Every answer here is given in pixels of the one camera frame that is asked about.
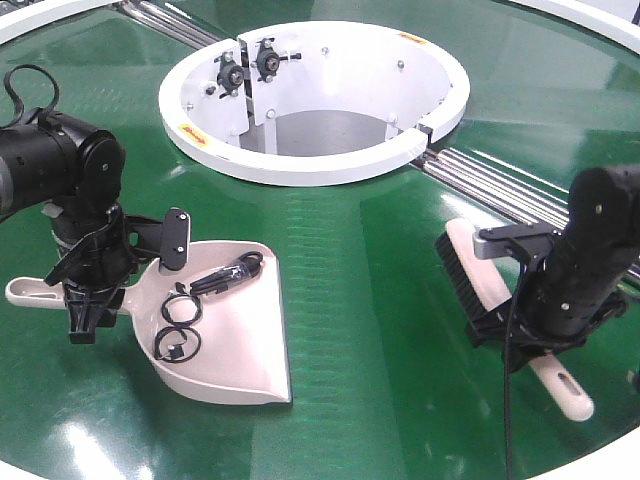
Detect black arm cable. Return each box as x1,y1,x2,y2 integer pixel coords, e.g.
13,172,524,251
502,259,526,480

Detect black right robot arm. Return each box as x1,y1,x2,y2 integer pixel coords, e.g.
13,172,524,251
466,165,639,371

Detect steel conveyor rollers left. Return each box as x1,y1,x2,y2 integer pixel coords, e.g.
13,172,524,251
115,1,223,49

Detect black bearing mount right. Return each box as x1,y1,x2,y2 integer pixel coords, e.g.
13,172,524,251
255,38,281,83

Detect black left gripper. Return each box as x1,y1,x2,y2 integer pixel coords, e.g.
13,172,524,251
45,202,191,344

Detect white inner ring housing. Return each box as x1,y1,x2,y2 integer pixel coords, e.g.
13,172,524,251
158,21,470,187

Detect white outer conveyor rim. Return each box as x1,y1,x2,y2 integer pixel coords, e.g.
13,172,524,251
1,0,639,54

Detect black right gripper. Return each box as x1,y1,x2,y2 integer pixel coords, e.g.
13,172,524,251
466,259,629,372

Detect pink dustpan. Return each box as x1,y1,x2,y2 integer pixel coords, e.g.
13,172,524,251
4,240,293,406

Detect steel conveyor rollers right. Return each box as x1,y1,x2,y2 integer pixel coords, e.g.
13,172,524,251
409,147,640,301

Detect black bearing mount left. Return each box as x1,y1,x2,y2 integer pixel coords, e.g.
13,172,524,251
216,51,244,98

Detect steel conveyor rollers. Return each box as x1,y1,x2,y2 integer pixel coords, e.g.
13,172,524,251
409,147,640,301
115,1,223,49

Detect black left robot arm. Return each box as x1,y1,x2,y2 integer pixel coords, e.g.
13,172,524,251
1,109,190,344

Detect black cable bundle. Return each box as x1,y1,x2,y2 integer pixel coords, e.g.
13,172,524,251
153,251,265,365

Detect pink hand broom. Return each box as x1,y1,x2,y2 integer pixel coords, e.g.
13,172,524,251
435,218,595,422

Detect black bearing mount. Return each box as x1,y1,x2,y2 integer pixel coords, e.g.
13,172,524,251
216,51,244,98
255,38,281,83

